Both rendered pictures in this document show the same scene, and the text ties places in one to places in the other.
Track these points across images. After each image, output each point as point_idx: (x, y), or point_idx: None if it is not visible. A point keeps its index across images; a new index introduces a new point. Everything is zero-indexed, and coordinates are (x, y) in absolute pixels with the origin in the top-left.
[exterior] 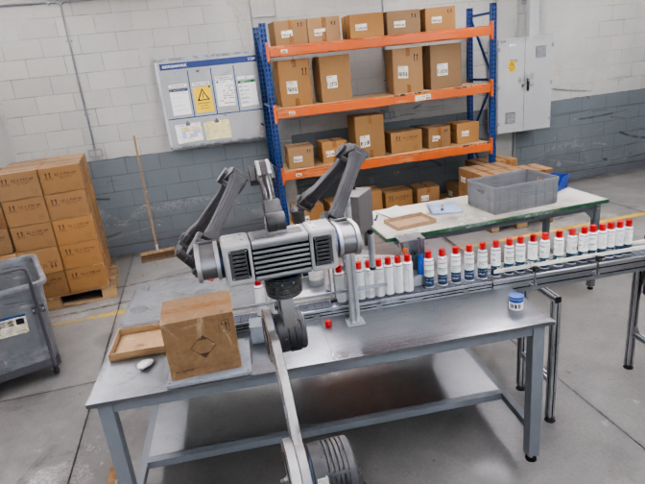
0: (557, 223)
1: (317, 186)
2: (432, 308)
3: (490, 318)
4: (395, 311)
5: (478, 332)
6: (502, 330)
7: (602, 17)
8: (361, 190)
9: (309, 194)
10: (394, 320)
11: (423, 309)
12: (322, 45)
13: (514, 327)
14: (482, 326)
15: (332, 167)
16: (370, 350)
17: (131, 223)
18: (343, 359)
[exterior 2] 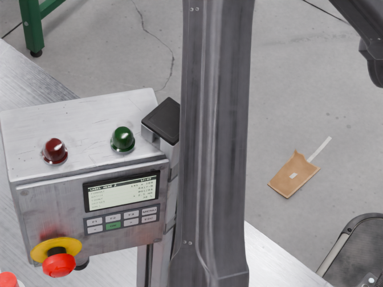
0: None
1: (245, 188)
2: (0, 213)
3: (0, 98)
4: (52, 282)
5: (71, 98)
6: (43, 69)
7: None
8: (60, 119)
9: (245, 256)
10: (97, 261)
11: (13, 228)
12: None
13: (23, 55)
14: (40, 101)
15: (241, 45)
16: (246, 240)
17: None
18: (310, 269)
